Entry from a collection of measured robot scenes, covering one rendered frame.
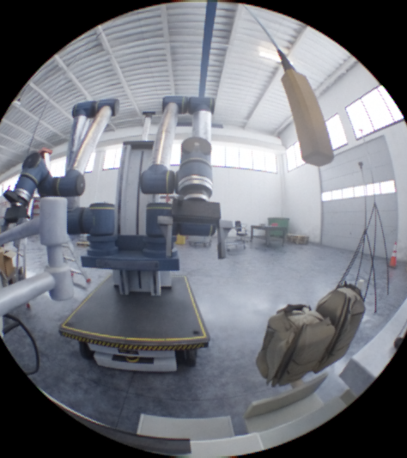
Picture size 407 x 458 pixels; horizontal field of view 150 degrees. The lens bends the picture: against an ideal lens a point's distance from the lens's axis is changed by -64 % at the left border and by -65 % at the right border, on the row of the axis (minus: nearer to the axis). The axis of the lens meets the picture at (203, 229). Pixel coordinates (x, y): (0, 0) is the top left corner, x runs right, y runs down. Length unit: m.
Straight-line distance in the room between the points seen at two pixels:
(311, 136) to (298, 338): 0.42
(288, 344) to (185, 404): 0.87
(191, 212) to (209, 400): 1.05
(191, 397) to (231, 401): 0.23
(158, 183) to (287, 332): 0.63
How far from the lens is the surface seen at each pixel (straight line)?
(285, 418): 0.50
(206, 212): 0.41
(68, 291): 0.16
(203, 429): 0.52
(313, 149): 0.39
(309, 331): 0.33
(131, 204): 1.42
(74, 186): 0.79
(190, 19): 7.52
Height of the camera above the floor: 1.02
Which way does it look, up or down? 3 degrees down
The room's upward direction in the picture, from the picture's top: 1 degrees clockwise
